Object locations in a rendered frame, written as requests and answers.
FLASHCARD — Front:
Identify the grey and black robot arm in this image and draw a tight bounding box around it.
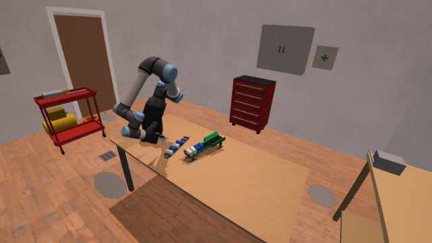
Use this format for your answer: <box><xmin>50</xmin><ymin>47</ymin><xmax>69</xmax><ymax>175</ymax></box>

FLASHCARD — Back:
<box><xmin>113</xmin><ymin>57</ymin><xmax>184</xmax><ymax>140</ymax></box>

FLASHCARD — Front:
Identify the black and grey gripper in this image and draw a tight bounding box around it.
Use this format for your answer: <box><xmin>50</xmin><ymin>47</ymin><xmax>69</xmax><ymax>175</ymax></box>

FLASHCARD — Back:
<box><xmin>140</xmin><ymin>130</ymin><xmax>171</xmax><ymax>144</ymax></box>

